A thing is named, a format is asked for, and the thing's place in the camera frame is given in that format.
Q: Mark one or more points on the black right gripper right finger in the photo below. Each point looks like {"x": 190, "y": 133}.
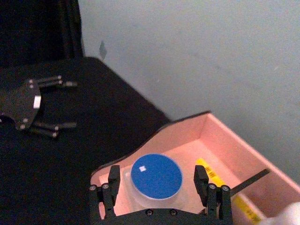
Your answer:
{"x": 201, "y": 180}

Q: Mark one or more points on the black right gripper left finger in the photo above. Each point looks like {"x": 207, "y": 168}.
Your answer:
{"x": 114, "y": 180}

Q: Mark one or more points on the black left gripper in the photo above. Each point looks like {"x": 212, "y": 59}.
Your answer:
{"x": 21, "y": 103}

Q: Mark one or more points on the yellow printed strip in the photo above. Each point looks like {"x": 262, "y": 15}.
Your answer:
{"x": 214, "y": 174}

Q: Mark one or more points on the thin black strip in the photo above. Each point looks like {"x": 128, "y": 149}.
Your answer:
{"x": 254, "y": 179}

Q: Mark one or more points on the clear plastic case blue lid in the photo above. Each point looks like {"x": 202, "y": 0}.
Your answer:
{"x": 156, "y": 175}

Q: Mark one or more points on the black curtain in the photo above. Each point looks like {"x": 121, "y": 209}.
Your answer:
{"x": 37, "y": 28}

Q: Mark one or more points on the black table cloth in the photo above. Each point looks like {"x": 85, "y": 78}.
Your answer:
{"x": 89, "y": 122}

